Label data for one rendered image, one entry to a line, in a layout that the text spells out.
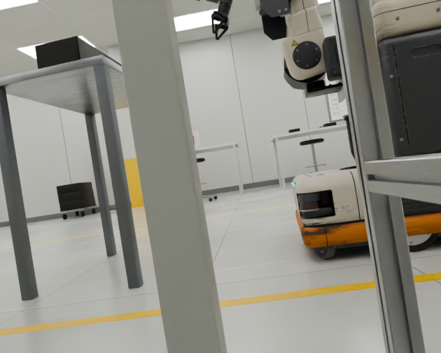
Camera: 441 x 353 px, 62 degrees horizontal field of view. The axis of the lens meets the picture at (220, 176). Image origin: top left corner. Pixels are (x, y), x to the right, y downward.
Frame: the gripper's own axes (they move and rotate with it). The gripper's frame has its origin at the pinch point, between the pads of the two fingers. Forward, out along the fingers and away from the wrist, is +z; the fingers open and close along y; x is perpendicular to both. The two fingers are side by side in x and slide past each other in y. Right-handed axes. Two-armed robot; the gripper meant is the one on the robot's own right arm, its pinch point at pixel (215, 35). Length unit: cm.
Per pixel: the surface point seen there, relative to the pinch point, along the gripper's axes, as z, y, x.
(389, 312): 63, 125, 66
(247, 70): -102, -540, -63
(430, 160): 45, 143, 58
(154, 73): 44, 136, 31
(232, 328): 86, 97, 48
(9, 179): 83, 57, -42
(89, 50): 30, 43, -35
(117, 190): 74, 57, -2
